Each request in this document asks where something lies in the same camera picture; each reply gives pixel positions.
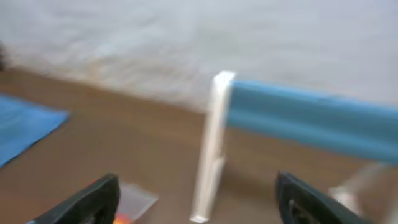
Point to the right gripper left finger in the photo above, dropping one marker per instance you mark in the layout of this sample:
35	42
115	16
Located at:
90	202

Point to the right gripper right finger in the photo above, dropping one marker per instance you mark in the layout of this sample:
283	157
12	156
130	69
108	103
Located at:
304	205

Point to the red and yellow tip box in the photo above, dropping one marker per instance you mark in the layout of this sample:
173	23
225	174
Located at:
136	199

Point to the white and blue stand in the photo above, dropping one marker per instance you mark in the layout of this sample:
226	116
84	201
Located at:
295	118

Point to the blue cloth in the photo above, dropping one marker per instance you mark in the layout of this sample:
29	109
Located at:
25	127

